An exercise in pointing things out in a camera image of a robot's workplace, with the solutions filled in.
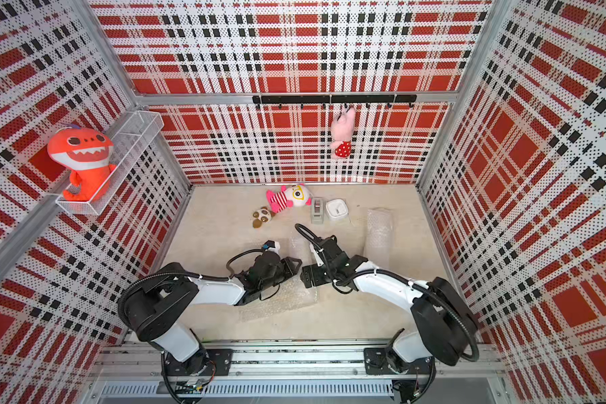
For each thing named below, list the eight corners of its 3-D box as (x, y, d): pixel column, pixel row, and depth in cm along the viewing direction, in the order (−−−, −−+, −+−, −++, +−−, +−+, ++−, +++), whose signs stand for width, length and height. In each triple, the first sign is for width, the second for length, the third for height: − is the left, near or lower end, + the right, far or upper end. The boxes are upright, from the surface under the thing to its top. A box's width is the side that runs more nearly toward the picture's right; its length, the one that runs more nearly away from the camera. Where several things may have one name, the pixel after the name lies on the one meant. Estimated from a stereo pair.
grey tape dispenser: (311, 223, 109) (311, 217, 105) (312, 203, 116) (311, 197, 113) (323, 223, 109) (323, 217, 105) (323, 203, 116) (323, 197, 113)
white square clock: (326, 220, 110) (326, 213, 106) (326, 205, 115) (326, 199, 112) (347, 220, 110) (348, 213, 106) (346, 205, 115) (347, 198, 111)
